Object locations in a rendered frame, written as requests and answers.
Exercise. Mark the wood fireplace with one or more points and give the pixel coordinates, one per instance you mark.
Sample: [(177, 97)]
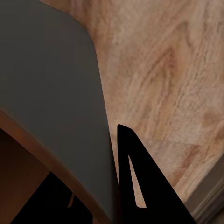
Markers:
[(206, 204)]

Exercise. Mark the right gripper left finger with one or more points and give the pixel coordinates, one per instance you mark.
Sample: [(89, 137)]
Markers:
[(48, 205)]

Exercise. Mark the trash can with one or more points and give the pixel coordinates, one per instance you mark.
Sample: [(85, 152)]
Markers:
[(52, 112)]

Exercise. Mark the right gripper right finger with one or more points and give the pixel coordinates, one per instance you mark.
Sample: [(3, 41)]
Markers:
[(163, 204)]

